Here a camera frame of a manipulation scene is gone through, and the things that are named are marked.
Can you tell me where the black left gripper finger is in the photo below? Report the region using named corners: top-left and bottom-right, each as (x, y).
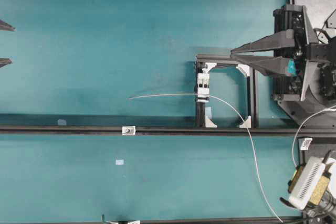
top-left (0, 20), bottom-right (15, 31)
top-left (0, 58), bottom-right (12, 68)

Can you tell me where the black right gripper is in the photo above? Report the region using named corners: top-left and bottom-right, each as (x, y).
top-left (230, 4), bottom-right (319, 101)

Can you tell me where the thin white wire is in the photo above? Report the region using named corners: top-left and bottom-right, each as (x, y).
top-left (129, 93), bottom-right (284, 223)

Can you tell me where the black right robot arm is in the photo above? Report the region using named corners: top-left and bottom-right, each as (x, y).
top-left (230, 4), bottom-right (335, 103)

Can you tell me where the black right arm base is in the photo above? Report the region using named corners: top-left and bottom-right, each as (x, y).
top-left (278, 62), bottom-right (335, 129)

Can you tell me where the white terminal block clamp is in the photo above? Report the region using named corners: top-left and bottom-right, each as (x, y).
top-left (196, 73), bottom-right (209, 103)

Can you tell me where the white label tag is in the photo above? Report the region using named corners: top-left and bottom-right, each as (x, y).
top-left (300, 137), bottom-right (313, 151)

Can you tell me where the white ventilated power adapter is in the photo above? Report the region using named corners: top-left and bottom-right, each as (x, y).
top-left (288, 156), bottom-right (335, 210)

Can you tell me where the blue tape on table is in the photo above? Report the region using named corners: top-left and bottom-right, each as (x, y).
top-left (115, 159), bottom-right (124, 165)

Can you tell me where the long black aluminium rail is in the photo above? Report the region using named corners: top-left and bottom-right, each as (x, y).
top-left (1, 125), bottom-right (335, 137)

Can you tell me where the black aluminium square frame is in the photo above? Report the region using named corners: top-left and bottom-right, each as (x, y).
top-left (194, 54), bottom-right (259, 128)

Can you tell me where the white cable at right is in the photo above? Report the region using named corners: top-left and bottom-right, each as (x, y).
top-left (292, 104), bottom-right (336, 168)

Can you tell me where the blue tape near rail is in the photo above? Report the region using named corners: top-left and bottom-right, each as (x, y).
top-left (57, 119), bottom-right (67, 126)

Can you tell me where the white bracket with hole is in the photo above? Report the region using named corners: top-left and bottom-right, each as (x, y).
top-left (122, 126), bottom-right (136, 135)

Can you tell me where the black rail at bottom edge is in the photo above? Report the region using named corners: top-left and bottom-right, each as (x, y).
top-left (99, 215), bottom-right (335, 223)

